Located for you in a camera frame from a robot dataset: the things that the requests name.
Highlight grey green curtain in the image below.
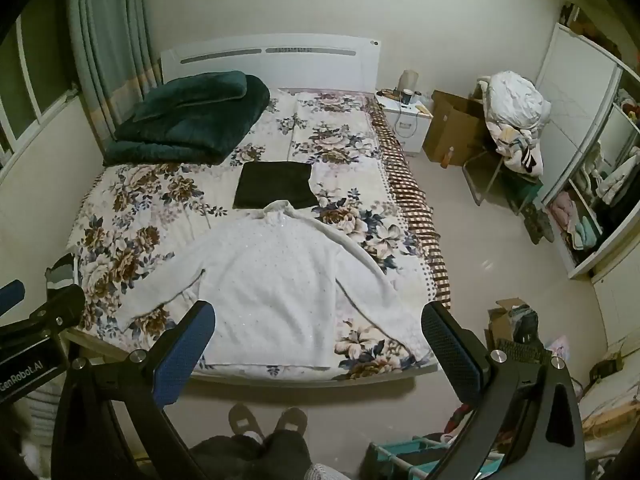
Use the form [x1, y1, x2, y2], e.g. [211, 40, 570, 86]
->
[65, 0, 167, 142]

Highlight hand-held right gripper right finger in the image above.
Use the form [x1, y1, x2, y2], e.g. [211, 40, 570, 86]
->
[421, 301, 586, 480]

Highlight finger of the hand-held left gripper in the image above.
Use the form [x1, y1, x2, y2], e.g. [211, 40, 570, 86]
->
[0, 280, 27, 304]
[0, 284, 87, 338]

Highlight white framed window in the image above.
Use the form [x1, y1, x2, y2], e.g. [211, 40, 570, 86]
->
[0, 10, 82, 163]

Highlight grey cloth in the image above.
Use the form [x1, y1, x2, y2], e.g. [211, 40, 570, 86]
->
[45, 254, 77, 292]

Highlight white bed frame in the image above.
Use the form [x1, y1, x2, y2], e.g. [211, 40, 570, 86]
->
[62, 34, 442, 389]

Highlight dark green blanket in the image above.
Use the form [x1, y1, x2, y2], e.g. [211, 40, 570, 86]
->
[102, 72, 272, 166]

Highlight pair of dark slippers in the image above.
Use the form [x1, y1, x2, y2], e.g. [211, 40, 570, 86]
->
[522, 205, 556, 246]

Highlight dark folded cloth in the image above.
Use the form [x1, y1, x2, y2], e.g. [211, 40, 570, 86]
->
[232, 161, 320, 210]

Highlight white nightstand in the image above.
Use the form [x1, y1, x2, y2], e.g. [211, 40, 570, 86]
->
[375, 91, 434, 156]

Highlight teal storage rack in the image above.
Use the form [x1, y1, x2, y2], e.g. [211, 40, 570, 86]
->
[367, 436, 502, 480]

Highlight white knitted sweater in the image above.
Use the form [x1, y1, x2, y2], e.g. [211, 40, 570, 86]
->
[117, 200, 431, 372]

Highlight small open cardboard box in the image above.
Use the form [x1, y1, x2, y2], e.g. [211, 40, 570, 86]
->
[487, 298, 542, 352]

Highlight floral bed sheet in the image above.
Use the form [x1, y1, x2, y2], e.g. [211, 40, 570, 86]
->
[65, 86, 453, 382]

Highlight white wardrobe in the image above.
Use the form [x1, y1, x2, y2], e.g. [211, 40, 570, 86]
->
[537, 22, 640, 281]

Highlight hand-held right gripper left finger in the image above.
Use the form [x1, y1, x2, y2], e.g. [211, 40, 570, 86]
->
[50, 300, 217, 480]

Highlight large cardboard box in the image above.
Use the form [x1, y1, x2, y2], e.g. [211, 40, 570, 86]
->
[422, 90, 490, 167]

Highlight pile of clothes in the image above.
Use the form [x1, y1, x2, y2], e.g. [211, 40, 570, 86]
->
[475, 70, 552, 177]

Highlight metal frame chair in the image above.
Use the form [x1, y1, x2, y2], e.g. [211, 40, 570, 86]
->
[462, 150, 545, 213]

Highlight person's dark pants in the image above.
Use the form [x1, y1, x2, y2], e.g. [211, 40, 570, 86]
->
[189, 430, 312, 480]

